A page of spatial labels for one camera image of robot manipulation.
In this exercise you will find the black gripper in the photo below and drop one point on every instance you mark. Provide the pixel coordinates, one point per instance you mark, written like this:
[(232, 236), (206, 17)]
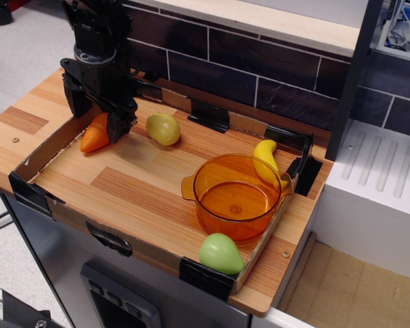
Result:
[(102, 80)]

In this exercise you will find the orange toy carrot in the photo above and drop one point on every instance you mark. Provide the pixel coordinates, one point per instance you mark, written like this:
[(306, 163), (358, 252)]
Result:
[(96, 136)]

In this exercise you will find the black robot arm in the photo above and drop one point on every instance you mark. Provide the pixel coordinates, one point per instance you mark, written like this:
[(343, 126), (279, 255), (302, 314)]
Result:
[(100, 28)]

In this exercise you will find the orange transparent plastic pot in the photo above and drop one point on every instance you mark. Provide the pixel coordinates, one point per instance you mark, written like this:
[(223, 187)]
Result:
[(237, 195)]

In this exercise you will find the cardboard fence with black tape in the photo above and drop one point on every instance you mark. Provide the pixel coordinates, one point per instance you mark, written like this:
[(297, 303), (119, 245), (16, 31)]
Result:
[(128, 195)]

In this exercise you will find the yellow toy potato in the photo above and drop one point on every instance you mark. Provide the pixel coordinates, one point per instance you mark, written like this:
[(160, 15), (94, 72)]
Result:
[(163, 128)]

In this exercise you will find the yellow toy banana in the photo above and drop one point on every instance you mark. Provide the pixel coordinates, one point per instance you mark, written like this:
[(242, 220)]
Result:
[(267, 160)]

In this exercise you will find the green toy pear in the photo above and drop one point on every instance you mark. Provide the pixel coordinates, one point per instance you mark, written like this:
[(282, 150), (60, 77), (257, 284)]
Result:
[(220, 253)]

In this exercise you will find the grey toy oven panel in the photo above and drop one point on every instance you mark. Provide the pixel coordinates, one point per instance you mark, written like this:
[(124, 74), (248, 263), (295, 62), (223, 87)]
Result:
[(115, 305)]

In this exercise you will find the beige wooden shelf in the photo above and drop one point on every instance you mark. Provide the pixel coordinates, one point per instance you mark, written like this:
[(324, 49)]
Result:
[(296, 29)]

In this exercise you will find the white toy sink drainboard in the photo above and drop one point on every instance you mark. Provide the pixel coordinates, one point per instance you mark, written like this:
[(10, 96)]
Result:
[(364, 209)]

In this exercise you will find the dark grey vertical post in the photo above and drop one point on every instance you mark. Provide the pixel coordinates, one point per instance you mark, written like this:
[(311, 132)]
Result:
[(367, 41)]

